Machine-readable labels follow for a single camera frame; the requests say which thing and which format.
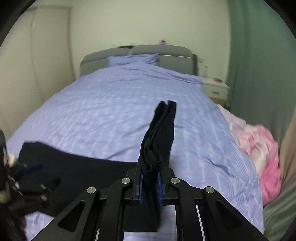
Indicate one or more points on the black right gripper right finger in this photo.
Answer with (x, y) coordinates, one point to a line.
(202, 214)

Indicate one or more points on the white louvered wardrobe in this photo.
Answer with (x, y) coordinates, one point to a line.
(36, 62)

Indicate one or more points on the grey bed headboard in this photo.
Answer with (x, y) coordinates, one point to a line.
(176, 58)

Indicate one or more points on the purple floral bed sheet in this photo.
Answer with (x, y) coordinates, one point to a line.
(105, 115)

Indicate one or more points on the green curtain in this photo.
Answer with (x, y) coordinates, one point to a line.
(261, 73)

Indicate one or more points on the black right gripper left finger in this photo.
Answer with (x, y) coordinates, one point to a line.
(96, 214)

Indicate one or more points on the pink blanket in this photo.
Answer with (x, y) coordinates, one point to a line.
(259, 145)

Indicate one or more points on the white nightstand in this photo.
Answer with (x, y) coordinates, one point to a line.
(215, 89)

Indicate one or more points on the black pants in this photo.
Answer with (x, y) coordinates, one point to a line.
(77, 173)

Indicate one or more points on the purple pillow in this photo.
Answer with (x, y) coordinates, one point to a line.
(151, 59)

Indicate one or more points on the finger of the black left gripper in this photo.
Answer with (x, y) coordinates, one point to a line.
(22, 168)
(35, 195)

